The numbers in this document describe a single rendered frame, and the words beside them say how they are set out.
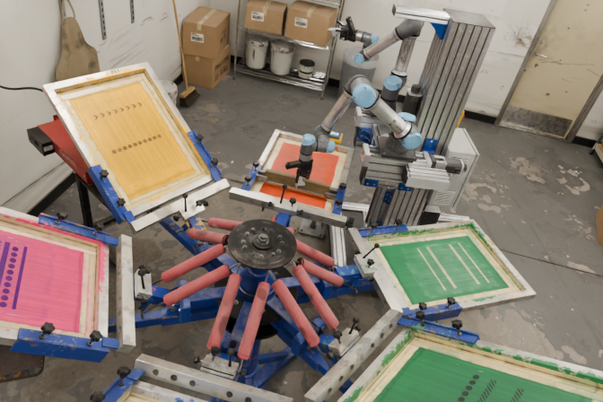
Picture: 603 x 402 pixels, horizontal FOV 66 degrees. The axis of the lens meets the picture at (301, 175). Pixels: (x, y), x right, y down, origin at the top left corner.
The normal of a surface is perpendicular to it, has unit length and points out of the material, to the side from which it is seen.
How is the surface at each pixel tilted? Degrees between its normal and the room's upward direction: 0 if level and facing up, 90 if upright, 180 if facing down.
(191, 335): 0
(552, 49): 90
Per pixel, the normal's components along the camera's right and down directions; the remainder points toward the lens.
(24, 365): 0.15, -0.79
